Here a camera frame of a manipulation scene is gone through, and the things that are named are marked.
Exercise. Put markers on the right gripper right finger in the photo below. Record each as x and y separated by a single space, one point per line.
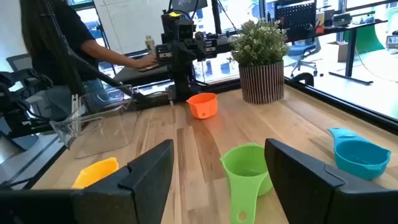
304 193

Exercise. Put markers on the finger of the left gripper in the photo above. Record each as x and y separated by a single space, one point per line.
163 54
211 49

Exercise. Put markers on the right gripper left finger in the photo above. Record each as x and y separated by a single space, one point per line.
140 193

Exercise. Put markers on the yellow measuring cup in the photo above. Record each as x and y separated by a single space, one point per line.
94 174

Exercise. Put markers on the orange measuring cup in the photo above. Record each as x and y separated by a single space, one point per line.
202 107

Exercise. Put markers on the teal measuring cup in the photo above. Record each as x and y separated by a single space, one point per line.
360 158

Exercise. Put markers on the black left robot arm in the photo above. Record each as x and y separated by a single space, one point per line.
183 81

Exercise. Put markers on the clear plastic basket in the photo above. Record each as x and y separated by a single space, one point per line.
99 124

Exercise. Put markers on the small pale bottle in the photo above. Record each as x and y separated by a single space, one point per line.
150 43

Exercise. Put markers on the grey desk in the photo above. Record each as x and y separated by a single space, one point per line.
133 74

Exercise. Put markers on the yellow tag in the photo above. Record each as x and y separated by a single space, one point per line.
174 14

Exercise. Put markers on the whiteboard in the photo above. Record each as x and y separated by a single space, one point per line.
130 25

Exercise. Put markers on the dark monitor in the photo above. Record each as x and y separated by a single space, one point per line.
189 4

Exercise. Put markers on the potted plant striped pot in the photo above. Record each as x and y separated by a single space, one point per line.
261 62

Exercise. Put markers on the blue office chair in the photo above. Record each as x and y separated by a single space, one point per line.
300 51

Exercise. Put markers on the black pegboard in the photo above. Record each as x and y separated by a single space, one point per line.
295 15

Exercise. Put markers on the person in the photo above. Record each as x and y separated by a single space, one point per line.
56 37

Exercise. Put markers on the cardboard box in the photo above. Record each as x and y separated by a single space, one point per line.
340 51

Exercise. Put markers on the black standing desk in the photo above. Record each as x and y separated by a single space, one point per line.
351 46

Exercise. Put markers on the black equipment rig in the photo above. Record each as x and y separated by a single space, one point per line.
18 102

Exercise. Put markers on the green panel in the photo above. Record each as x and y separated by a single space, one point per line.
367 40

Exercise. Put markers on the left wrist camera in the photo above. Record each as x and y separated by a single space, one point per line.
185 29

